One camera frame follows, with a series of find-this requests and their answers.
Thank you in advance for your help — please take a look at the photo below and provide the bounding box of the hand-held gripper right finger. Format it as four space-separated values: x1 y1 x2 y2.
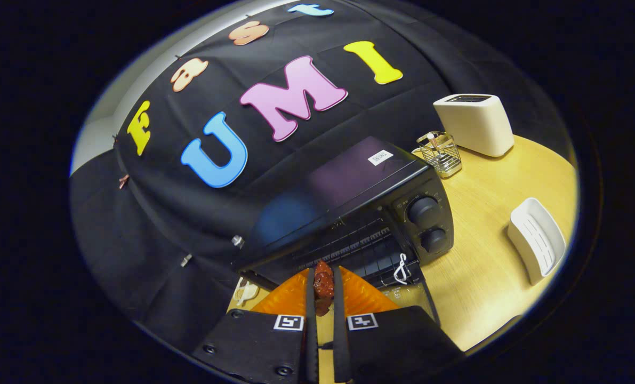
332 266 464 383

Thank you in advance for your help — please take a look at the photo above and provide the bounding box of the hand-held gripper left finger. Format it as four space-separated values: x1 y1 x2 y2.
192 268 319 384

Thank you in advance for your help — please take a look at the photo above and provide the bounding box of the brown meat strip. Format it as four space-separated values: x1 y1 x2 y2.
313 260 335 317

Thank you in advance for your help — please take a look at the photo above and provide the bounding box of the black toaster oven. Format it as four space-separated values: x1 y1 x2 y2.
231 135 455 327

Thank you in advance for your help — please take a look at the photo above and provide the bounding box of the white bread toaster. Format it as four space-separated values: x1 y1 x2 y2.
433 94 515 158

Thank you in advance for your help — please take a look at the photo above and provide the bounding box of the white divided snack plate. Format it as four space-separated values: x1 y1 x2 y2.
234 277 260 307

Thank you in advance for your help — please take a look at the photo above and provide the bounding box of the black backdrop cloth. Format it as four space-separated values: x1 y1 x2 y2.
69 0 574 353

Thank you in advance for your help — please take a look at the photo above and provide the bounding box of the white rectangular dish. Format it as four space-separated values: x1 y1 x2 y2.
507 198 567 286

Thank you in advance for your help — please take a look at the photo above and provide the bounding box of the metal wire holder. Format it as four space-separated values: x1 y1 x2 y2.
416 131 463 179

